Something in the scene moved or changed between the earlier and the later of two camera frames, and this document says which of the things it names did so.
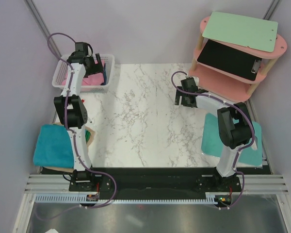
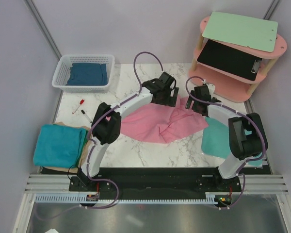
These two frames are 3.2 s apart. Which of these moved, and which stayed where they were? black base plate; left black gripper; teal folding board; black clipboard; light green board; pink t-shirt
Moved: left black gripper; pink t-shirt
Stayed: teal folding board; light green board; black base plate; black clipboard
